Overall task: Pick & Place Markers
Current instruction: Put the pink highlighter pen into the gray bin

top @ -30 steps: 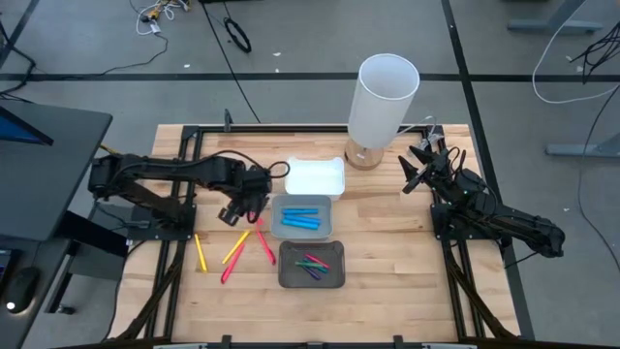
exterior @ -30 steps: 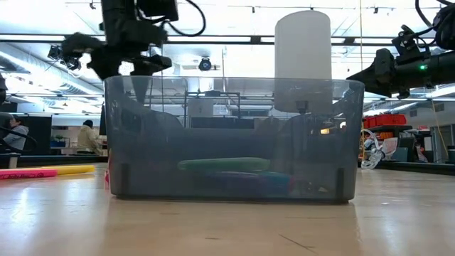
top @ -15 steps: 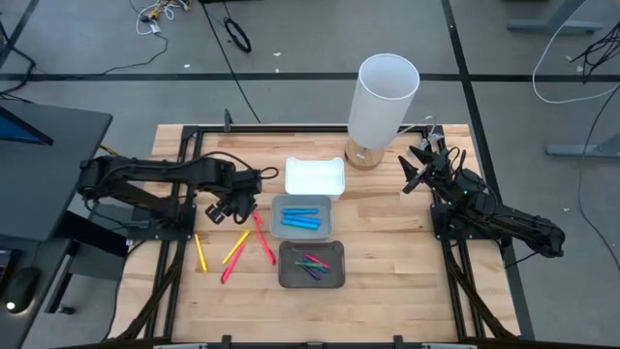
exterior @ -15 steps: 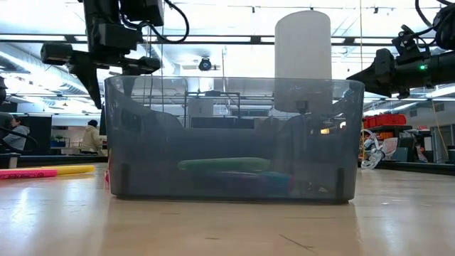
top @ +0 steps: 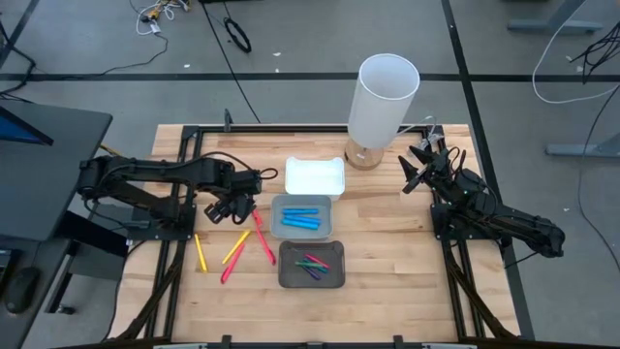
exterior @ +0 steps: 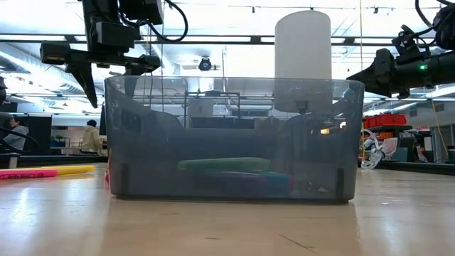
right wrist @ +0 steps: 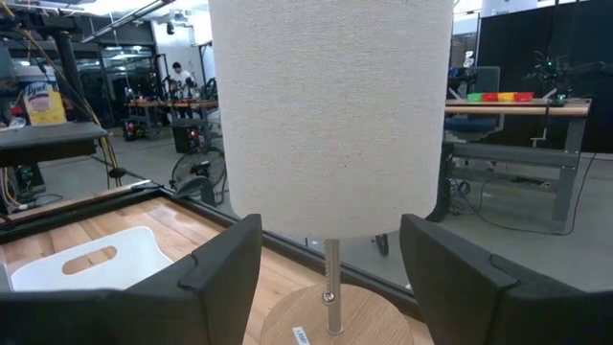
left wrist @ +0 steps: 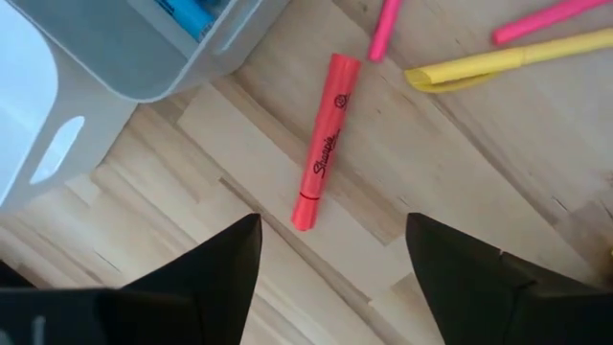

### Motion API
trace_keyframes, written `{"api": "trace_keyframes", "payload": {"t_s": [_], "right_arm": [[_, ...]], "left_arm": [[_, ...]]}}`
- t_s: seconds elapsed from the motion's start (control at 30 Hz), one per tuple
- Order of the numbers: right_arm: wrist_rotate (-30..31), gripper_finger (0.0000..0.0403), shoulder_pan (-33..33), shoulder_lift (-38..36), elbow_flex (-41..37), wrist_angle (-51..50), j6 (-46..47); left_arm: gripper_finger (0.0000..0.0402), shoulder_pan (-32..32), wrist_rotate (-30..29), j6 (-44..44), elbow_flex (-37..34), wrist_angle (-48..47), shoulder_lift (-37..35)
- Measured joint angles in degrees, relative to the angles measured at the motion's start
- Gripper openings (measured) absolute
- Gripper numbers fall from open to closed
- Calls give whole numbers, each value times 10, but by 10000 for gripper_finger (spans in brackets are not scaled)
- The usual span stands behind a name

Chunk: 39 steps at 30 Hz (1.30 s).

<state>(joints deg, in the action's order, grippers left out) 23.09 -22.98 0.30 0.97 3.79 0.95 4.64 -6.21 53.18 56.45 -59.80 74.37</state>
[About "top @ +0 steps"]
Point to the thin red marker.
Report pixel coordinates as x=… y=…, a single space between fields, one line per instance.
x=266 y=247

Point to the black aluminium table frame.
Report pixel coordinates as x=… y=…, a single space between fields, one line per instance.
x=290 y=128

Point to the black computer mouse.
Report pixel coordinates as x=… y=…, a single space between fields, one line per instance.
x=21 y=288

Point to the pinkish red marker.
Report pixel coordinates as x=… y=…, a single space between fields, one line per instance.
x=232 y=264

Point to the purple marker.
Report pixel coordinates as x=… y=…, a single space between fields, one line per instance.
x=314 y=274

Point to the grey plastic bin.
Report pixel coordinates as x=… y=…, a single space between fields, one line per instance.
x=325 y=203

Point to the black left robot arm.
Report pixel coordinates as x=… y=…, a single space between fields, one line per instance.
x=160 y=172

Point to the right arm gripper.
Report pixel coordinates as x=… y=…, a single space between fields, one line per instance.
x=441 y=174

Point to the computer monitor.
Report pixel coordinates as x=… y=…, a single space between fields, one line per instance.
x=19 y=131

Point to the silver bracket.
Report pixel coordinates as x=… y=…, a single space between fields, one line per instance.
x=179 y=346
x=448 y=346

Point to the grey desk foot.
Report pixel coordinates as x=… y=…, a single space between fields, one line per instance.
x=552 y=25
x=576 y=150

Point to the white plastic bin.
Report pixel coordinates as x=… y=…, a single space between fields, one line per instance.
x=315 y=179

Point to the pink marker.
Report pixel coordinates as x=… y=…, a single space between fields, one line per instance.
x=317 y=261

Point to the green marker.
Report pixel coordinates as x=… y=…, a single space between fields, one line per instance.
x=310 y=265

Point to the blue marker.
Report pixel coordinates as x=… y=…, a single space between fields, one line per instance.
x=311 y=219
x=298 y=225
x=300 y=211

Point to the dark translucent plastic bin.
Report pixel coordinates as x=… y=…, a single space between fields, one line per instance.
x=290 y=276

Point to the yellow marker with clip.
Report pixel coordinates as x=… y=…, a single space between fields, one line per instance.
x=236 y=246

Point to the black frame clamp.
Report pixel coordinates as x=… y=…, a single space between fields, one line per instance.
x=398 y=340
x=226 y=340

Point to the black desk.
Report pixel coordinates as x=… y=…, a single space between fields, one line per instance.
x=58 y=194

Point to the thick red marker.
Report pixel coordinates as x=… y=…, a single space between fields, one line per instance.
x=258 y=219

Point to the black keyboard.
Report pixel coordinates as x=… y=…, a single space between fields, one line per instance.
x=6 y=264

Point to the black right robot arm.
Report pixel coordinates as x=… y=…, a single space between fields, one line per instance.
x=508 y=223

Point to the white shade table lamp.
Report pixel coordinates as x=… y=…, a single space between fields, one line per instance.
x=382 y=102

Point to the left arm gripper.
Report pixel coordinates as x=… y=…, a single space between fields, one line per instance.
x=220 y=211

